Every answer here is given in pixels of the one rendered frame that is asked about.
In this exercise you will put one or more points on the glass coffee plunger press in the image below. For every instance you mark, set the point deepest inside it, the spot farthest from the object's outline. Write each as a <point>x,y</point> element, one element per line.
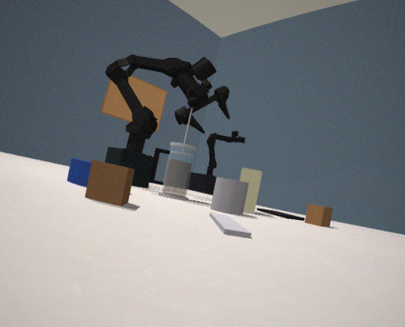
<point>179,165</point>

